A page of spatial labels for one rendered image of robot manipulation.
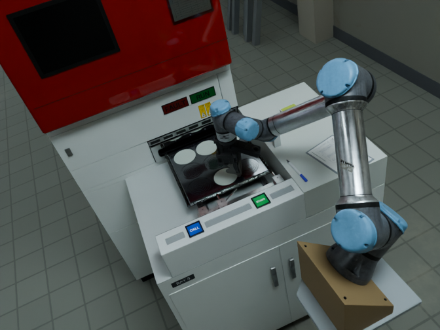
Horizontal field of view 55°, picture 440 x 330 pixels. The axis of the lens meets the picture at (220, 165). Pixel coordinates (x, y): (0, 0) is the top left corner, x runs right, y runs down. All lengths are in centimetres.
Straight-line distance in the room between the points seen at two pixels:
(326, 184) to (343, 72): 50
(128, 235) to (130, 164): 47
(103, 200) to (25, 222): 144
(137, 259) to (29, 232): 114
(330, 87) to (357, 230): 39
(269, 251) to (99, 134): 86
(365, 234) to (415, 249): 147
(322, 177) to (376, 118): 187
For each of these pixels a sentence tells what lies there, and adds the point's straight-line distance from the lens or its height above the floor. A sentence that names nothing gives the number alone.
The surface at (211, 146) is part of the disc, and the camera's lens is 190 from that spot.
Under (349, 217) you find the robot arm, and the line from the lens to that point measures 115.
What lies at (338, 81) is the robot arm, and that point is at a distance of 121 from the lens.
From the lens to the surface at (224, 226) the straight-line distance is 148.
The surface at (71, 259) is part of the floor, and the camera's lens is 299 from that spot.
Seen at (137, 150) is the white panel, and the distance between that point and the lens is 194.
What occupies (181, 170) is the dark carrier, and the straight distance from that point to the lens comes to 183.
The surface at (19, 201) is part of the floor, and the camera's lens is 366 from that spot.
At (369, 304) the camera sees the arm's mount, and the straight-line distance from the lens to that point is 131.
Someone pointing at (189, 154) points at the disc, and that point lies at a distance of 189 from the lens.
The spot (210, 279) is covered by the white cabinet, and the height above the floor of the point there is 71.
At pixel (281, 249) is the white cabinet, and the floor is 70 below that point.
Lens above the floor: 210
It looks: 42 degrees down
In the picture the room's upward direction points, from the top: 15 degrees counter-clockwise
